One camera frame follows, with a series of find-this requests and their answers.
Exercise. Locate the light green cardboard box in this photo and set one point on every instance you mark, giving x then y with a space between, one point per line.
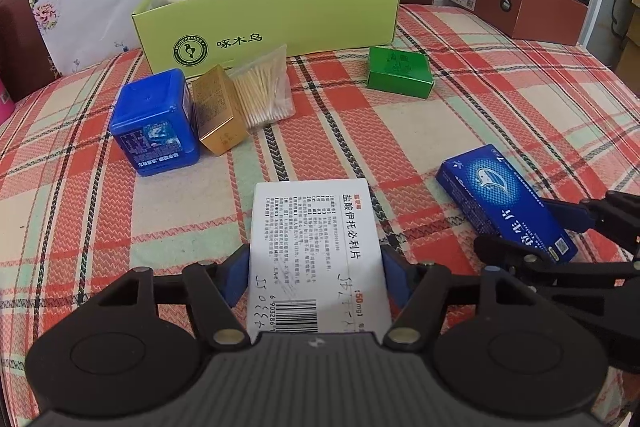
300 22

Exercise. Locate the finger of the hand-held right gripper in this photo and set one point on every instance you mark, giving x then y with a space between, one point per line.
515 252
560 209

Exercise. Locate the bag of cotton swabs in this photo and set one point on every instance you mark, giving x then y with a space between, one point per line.
260 92

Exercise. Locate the dark green small box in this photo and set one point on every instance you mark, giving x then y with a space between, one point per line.
400 67

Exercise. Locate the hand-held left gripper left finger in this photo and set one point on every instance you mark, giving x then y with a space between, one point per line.
240 272

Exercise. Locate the brown cardboard box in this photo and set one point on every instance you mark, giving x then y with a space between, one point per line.
540 17

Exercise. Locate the plaid tablecloth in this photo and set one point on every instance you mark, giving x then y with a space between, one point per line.
350 142

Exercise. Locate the blue medicine box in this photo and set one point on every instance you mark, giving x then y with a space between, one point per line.
500 192

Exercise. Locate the pink thermos bottle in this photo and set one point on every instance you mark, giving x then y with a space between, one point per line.
4 104

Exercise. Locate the white and orange medicine box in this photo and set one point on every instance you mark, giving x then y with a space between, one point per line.
310 247

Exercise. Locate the tan cardboard cartons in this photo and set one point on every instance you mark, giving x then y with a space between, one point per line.
631 42

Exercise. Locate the blue square plastic container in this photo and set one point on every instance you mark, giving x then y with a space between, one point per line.
150 117

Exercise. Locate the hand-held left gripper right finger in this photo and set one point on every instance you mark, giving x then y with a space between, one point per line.
397 274

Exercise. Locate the gold small box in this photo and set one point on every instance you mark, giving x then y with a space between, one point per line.
215 107

